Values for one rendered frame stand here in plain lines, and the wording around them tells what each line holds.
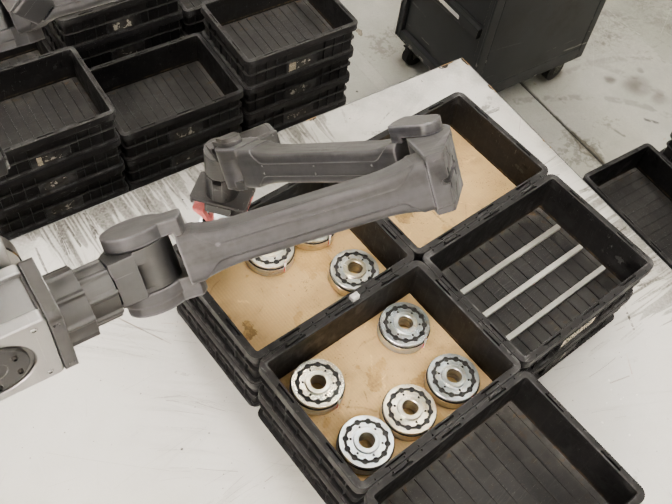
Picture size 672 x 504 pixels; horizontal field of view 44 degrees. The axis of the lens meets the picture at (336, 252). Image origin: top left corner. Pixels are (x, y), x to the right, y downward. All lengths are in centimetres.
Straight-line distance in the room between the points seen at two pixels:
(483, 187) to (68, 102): 124
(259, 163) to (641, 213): 178
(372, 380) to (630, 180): 152
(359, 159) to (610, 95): 254
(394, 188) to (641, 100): 271
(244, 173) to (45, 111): 132
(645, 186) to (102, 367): 187
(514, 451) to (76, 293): 96
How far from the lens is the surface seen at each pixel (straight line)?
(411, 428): 156
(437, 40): 317
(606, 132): 343
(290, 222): 96
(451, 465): 158
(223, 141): 131
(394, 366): 164
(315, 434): 145
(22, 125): 251
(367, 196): 97
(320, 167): 116
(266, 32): 274
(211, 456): 168
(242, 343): 152
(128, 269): 96
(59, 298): 94
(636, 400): 192
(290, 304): 168
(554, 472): 163
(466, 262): 181
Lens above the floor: 227
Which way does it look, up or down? 55 degrees down
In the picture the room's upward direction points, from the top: 10 degrees clockwise
